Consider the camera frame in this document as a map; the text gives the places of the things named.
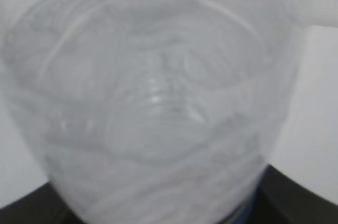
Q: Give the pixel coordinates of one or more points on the clear plastic water bottle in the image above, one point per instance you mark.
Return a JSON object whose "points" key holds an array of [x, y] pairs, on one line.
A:
{"points": [[150, 111]]}

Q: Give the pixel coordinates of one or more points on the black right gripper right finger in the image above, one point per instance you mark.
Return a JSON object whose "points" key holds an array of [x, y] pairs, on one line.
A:
{"points": [[281, 200]]}

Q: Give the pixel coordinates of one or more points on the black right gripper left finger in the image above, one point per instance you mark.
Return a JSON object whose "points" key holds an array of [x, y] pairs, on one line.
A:
{"points": [[42, 206]]}

